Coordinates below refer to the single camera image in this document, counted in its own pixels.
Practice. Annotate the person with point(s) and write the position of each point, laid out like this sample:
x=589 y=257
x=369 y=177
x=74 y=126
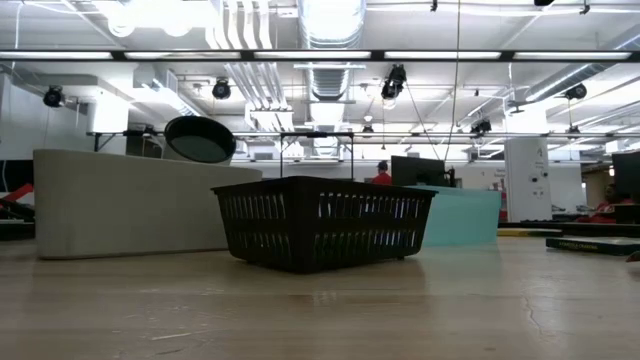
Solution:
x=602 y=212
x=382 y=177

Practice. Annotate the black computer monitor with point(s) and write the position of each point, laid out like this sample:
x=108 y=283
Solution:
x=15 y=172
x=415 y=171
x=627 y=175

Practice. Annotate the white square pillar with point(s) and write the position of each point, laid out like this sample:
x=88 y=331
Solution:
x=527 y=180

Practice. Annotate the teal plastic tray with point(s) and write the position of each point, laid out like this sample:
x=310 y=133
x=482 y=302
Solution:
x=470 y=215

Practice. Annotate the black ceiling spotlight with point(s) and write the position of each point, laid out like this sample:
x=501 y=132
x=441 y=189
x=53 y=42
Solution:
x=53 y=96
x=481 y=126
x=394 y=82
x=221 y=89
x=576 y=91

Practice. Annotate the black plastic slotted basket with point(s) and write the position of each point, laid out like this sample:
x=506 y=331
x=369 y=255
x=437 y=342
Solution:
x=300 y=225

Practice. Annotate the overhead LED light bar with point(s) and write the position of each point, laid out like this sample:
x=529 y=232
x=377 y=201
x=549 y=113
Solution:
x=320 y=55

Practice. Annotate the translucent white plastic container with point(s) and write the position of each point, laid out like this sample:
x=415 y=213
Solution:
x=125 y=205

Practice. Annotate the red background object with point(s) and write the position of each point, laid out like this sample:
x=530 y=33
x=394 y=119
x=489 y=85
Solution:
x=22 y=192

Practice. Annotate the long grey horizontal rail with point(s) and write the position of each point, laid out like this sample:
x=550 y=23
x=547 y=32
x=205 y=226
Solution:
x=450 y=135

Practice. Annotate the black metal frame stand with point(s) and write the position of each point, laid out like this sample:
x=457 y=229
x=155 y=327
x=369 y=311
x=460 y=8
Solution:
x=316 y=134

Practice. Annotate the silver ventilation duct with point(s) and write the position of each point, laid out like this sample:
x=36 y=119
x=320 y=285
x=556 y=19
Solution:
x=330 y=80

